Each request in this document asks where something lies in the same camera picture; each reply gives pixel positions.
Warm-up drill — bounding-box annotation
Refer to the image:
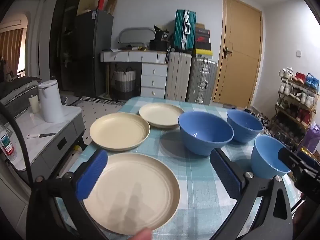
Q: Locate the black storage box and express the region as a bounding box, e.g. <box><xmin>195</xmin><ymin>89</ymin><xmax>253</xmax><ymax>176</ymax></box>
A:
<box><xmin>149</xmin><ymin>40</ymin><xmax>168</xmax><ymax>52</ymax></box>

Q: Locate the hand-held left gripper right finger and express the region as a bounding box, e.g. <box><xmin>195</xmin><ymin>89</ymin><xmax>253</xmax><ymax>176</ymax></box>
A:
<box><xmin>210</xmin><ymin>147</ymin><xmax>293</xmax><ymax>240</ymax></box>

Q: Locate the yellow wooden door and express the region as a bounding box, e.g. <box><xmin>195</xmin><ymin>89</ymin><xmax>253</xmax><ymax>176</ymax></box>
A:
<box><xmin>211</xmin><ymin>0</ymin><xmax>264</xmax><ymax>108</ymax></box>

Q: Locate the dark grey fridge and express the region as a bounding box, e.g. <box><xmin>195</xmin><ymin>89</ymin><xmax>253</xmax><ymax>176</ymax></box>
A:
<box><xmin>74</xmin><ymin>10</ymin><xmax>114</xmax><ymax>98</ymax></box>

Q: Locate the person's left hand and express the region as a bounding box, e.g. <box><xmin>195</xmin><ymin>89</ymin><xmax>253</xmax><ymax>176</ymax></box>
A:
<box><xmin>129</xmin><ymin>227</ymin><xmax>153</xmax><ymax>240</ymax></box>

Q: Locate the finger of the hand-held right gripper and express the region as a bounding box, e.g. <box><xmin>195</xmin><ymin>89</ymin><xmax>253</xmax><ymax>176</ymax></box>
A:
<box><xmin>278</xmin><ymin>147</ymin><xmax>304</xmax><ymax>173</ymax></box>
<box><xmin>297</xmin><ymin>151</ymin><xmax>320</xmax><ymax>174</ymax></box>

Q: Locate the beige suitcase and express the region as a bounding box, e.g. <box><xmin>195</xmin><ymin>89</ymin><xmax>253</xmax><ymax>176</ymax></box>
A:
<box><xmin>165</xmin><ymin>51</ymin><xmax>192</xmax><ymax>102</ymax></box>

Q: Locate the teal checked tablecloth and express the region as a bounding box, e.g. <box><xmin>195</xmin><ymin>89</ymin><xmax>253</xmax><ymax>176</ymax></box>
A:
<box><xmin>54</xmin><ymin>96</ymin><xmax>304</xmax><ymax>240</ymax></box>

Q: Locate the grey black bag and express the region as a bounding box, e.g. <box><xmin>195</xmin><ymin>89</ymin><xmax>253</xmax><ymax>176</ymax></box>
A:
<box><xmin>0</xmin><ymin>76</ymin><xmax>42</xmax><ymax>120</ymax></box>

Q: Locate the silver suitcase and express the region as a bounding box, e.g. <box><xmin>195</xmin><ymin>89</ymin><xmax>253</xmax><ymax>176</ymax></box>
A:
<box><xmin>186</xmin><ymin>57</ymin><xmax>218</xmax><ymax>105</ymax></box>

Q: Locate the grey side cabinet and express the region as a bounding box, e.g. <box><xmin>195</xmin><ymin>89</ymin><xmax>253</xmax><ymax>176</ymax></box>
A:
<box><xmin>0</xmin><ymin>105</ymin><xmax>87</xmax><ymax>180</ymax></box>

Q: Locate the purple bag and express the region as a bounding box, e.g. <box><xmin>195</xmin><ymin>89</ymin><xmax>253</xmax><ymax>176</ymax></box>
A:
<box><xmin>304</xmin><ymin>125</ymin><xmax>320</xmax><ymax>153</ymax></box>

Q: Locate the brown cardboard box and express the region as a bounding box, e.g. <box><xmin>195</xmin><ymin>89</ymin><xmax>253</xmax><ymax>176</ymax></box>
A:
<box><xmin>106</xmin><ymin>0</ymin><xmax>118</xmax><ymax>14</ymax></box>

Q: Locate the clear water bottle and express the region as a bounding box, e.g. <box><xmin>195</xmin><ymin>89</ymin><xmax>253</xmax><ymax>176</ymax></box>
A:
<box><xmin>0</xmin><ymin>124</ymin><xmax>18</xmax><ymax>162</ymax></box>

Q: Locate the small knife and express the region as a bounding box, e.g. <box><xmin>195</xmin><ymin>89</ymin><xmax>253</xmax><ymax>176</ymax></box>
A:
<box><xmin>27</xmin><ymin>132</ymin><xmax>57</xmax><ymax>139</ymax></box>

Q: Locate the grey framed mirror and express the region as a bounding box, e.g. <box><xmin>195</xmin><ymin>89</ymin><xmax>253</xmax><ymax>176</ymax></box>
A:
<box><xmin>117</xmin><ymin>27</ymin><xmax>156</xmax><ymax>47</ymax></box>

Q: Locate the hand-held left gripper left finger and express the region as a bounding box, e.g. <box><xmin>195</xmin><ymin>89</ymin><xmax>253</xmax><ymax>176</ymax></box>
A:
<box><xmin>27</xmin><ymin>149</ymin><xmax>110</xmax><ymax>240</ymax></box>

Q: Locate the wooden shoe rack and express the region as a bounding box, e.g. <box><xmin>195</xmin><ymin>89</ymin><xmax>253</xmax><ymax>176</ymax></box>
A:
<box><xmin>271</xmin><ymin>79</ymin><xmax>320</xmax><ymax>150</ymax></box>

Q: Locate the teal suitcase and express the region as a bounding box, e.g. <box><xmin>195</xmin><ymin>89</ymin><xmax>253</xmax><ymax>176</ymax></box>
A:
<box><xmin>173</xmin><ymin>9</ymin><xmax>197</xmax><ymax>51</ymax></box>

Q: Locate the shelved collection of sneakers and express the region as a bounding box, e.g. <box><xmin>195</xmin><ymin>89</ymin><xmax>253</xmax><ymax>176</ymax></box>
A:
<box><xmin>278</xmin><ymin>67</ymin><xmax>320</xmax><ymax>153</ymax></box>

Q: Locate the black paper bag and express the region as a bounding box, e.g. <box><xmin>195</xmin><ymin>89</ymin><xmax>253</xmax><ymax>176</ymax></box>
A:
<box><xmin>154</xmin><ymin>25</ymin><xmax>170</xmax><ymax>42</ymax></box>

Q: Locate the brown striped curtain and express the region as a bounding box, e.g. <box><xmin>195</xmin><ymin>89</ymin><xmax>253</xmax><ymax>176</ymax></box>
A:
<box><xmin>0</xmin><ymin>26</ymin><xmax>27</xmax><ymax>80</ymax></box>

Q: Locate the black cable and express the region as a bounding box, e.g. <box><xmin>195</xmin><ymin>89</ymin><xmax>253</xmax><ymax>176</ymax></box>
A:
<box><xmin>0</xmin><ymin>102</ymin><xmax>34</xmax><ymax>180</ymax></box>

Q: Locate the dark wardrobe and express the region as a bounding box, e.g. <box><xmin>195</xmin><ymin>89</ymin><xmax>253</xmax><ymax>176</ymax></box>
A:
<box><xmin>49</xmin><ymin>0</ymin><xmax>84</xmax><ymax>93</ymax></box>

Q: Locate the scattered group of shoes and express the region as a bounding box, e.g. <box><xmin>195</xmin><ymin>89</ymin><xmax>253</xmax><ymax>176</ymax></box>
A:
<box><xmin>244</xmin><ymin>106</ymin><xmax>273</xmax><ymax>135</ymax></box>

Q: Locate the cream tumbler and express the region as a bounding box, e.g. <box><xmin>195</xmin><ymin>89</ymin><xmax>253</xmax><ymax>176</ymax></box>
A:
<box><xmin>28</xmin><ymin>95</ymin><xmax>40</xmax><ymax>114</ymax></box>

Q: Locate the black red shoe box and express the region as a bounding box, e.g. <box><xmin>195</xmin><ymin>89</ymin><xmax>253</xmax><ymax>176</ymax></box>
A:
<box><xmin>194</xmin><ymin>29</ymin><xmax>210</xmax><ymax>42</ymax></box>

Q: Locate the cream plate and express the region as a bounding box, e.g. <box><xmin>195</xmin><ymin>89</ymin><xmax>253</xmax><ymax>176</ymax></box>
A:
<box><xmin>89</xmin><ymin>112</ymin><xmax>151</xmax><ymax>152</ymax></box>
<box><xmin>139</xmin><ymin>102</ymin><xmax>185</xmax><ymax>130</ymax></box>
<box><xmin>82</xmin><ymin>152</ymin><xmax>181</xmax><ymax>235</ymax></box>

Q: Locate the white electric kettle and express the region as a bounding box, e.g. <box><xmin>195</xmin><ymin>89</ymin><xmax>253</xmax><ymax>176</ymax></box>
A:
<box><xmin>37</xmin><ymin>79</ymin><xmax>64</xmax><ymax>123</ymax></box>

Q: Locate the grey white laundry basket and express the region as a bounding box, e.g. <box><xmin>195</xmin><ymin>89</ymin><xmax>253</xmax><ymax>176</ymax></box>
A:
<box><xmin>114</xmin><ymin>66</ymin><xmax>137</xmax><ymax>100</ymax></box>

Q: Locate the white dressing table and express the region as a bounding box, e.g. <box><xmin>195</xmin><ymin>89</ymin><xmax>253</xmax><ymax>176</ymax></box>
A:
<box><xmin>100</xmin><ymin>50</ymin><xmax>168</xmax><ymax>99</ymax></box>

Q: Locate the white dotted rug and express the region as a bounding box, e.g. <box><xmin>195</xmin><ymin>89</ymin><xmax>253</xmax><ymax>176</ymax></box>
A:
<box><xmin>69</xmin><ymin>95</ymin><xmax>127</xmax><ymax>147</ymax></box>

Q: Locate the blue bowl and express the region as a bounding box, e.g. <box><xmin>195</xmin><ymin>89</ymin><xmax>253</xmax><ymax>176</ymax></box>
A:
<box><xmin>251</xmin><ymin>135</ymin><xmax>293</xmax><ymax>180</ymax></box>
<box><xmin>226</xmin><ymin>109</ymin><xmax>264</xmax><ymax>144</ymax></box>
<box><xmin>178</xmin><ymin>111</ymin><xmax>235</xmax><ymax>156</ymax></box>

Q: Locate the yellow black shoe box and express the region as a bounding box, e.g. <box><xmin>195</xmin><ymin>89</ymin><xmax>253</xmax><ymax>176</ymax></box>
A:
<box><xmin>192</xmin><ymin>49</ymin><xmax>213</xmax><ymax>58</ymax></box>

